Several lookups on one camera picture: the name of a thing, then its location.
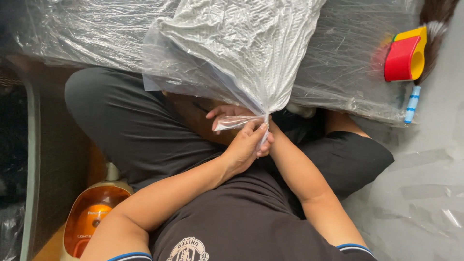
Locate person's right hand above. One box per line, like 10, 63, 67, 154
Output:
206, 104, 272, 136

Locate person's left hand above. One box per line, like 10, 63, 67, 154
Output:
220, 122, 275, 176

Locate clear plastic bag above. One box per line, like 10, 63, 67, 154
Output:
142, 0, 327, 150

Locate white textured cloth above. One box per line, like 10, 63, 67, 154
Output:
155, 0, 327, 114

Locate person's dark grey trousers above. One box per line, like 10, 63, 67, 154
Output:
65, 67, 395, 219

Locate person's black shirt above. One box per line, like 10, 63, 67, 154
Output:
107, 159, 378, 261

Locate large clear plastic sheet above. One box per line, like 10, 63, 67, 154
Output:
14, 0, 424, 127

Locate orange cream vacuum cleaner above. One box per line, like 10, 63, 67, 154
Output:
60, 162, 134, 260

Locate red yellow brown bristle broom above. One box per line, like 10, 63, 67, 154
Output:
370, 0, 461, 125

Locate glass top table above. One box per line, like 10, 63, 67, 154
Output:
0, 54, 93, 261

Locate black plastic bag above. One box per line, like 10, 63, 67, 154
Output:
0, 202, 27, 261

